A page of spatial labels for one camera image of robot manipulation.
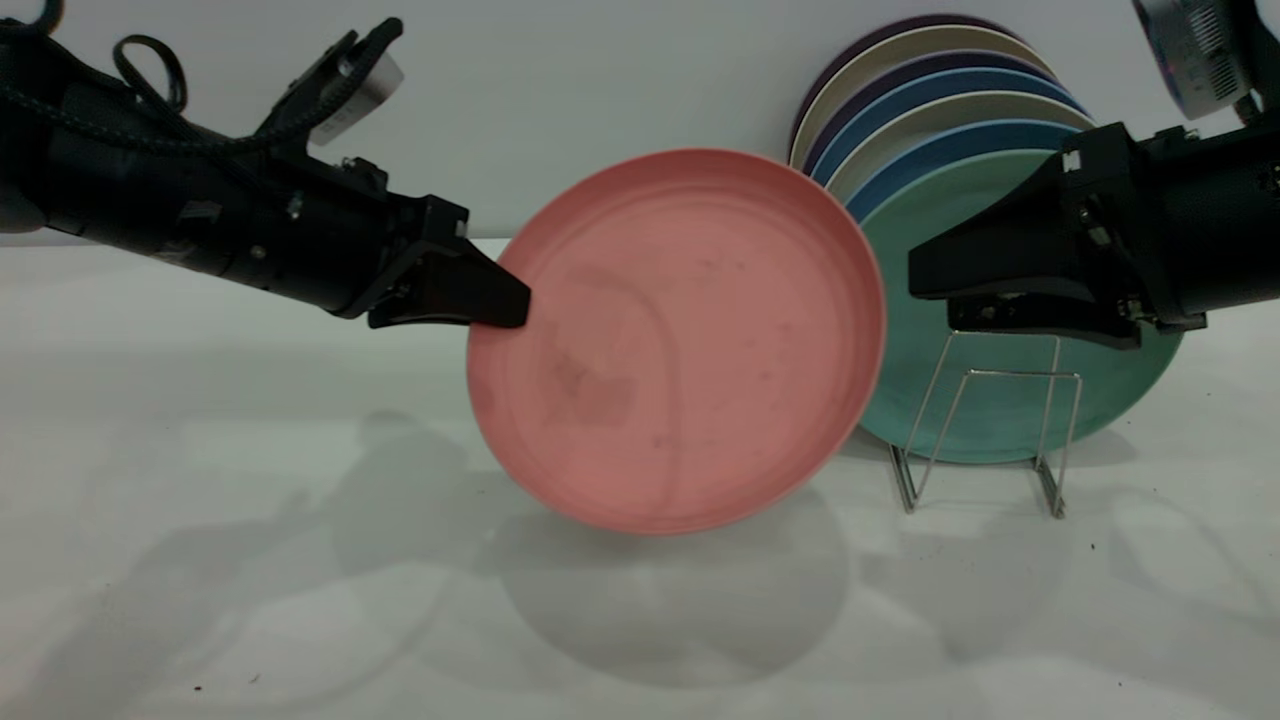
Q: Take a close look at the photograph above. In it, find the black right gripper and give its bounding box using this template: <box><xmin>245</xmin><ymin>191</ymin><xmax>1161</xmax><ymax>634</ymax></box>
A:
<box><xmin>908</xmin><ymin>122</ymin><xmax>1209</xmax><ymax>350</ymax></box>

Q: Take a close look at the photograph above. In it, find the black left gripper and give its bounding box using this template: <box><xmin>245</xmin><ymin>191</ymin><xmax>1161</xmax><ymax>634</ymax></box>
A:
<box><xmin>300</xmin><ymin>158</ymin><xmax>532</xmax><ymax>331</ymax></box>

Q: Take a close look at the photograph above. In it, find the pink round plate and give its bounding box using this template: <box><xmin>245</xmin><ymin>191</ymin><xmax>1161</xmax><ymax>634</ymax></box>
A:
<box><xmin>465</xmin><ymin>148</ymin><xmax>888</xmax><ymax>536</ymax></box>

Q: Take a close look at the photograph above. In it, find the green round plate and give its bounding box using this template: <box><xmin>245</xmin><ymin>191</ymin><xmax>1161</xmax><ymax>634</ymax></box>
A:
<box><xmin>855</xmin><ymin>150</ymin><xmax>1187</xmax><ymax>466</ymax></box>

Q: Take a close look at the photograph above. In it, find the blue round plate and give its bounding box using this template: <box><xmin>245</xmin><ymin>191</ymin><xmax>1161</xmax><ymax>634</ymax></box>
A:
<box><xmin>843</xmin><ymin>120</ymin><xmax>1091</xmax><ymax>223</ymax></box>
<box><xmin>808</xmin><ymin>68</ymin><xmax>1089</xmax><ymax>186</ymax></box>

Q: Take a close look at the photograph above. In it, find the cream round plate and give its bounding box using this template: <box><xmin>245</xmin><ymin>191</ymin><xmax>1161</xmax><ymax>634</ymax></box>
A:
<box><xmin>790</xmin><ymin>27</ymin><xmax>1057</xmax><ymax>171</ymax></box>
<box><xmin>825</xmin><ymin>92</ymin><xmax>1103</xmax><ymax>201</ymax></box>

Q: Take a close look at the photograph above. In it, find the dark navy round plate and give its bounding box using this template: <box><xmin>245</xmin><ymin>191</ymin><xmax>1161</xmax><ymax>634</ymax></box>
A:
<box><xmin>800</xmin><ymin>50</ymin><xmax>1063</xmax><ymax>176</ymax></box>

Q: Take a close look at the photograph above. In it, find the dark purple round plate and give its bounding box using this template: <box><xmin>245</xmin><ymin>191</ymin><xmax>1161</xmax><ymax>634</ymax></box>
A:
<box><xmin>788</xmin><ymin>14</ymin><xmax>1023</xmax><ymax>151</ymax></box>

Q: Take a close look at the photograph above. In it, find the silver wire plate rack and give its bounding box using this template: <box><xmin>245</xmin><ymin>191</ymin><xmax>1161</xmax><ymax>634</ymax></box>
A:
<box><xmin>888</xmin><ymin>330</ymin><xmax>1084</xmax><ymax>521</ymax></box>

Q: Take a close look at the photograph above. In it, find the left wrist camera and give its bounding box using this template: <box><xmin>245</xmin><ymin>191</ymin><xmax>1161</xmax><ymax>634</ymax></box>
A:
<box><xmin>255</xmin><ymin>17</ymin><xmax>406</xmax><ymax>149</ymax></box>

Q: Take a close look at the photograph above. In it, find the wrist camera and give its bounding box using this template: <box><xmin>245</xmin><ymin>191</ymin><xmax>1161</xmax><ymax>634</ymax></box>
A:
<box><xmin>255</xmin><ymin>17</ymin><xmax>406</xmax><ymax>149</ymax></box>
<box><xmin>1133</xmin><ymin>0</ymin><xmax>1280</xmax><ymax>123</ymax></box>

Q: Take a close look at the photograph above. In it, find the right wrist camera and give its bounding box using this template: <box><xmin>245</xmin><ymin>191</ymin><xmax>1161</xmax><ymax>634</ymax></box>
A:
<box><xmin>1133</xmin><ymin>0</ymin><xmax>1280</xmax><ymax>123</ymax></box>

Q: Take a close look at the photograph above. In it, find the black braided cable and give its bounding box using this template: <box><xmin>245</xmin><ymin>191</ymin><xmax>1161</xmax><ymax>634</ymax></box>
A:
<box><xmin>0</xmin><ymin>78</ymin><xmax>331</xmax><ymax>157</ymax></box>

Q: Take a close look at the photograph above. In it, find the black looped cable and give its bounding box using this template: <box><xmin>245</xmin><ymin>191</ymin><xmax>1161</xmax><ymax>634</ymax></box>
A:
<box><xmin>112</xmin><ymin>34</ymin><xmax>191</xmax><ymax>116</ymax></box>

